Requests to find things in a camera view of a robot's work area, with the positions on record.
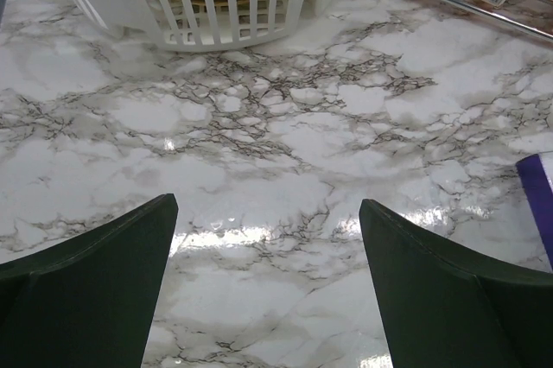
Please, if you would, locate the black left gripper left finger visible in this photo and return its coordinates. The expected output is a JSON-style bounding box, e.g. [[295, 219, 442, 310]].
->
[[1, 194, 178, 367]]

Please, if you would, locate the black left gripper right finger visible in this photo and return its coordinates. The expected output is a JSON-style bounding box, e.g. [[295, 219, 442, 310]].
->
[[359, 200, 552, 367]]

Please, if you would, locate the silver Rio toothpaste box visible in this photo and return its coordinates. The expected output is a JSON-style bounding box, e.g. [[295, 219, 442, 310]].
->
[[516, 151, 553, 264]]

